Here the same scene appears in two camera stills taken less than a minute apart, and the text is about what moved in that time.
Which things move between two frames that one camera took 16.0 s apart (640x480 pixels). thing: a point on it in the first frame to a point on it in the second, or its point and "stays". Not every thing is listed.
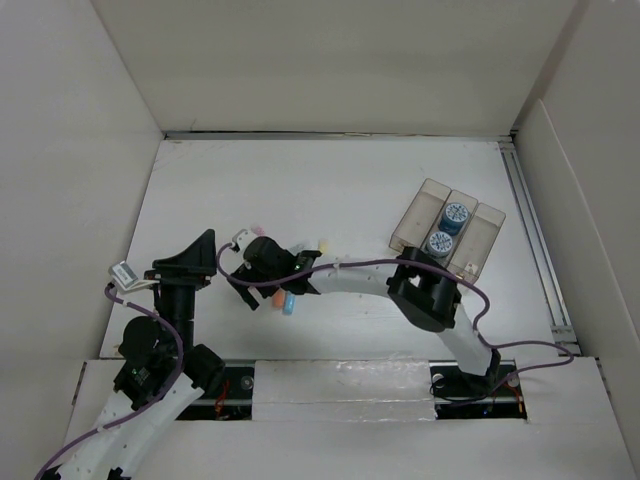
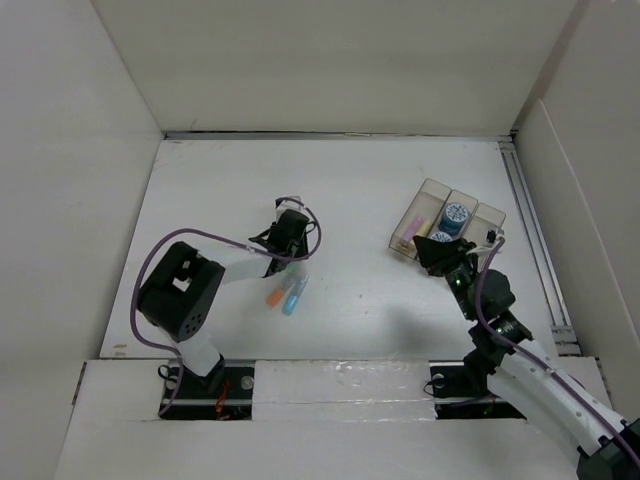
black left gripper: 193,266 to 300,251
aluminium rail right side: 565,334 stays
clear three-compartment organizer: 452,227 stays
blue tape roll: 453,217 stays
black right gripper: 247,272 to 436,255
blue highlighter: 289,303 stays
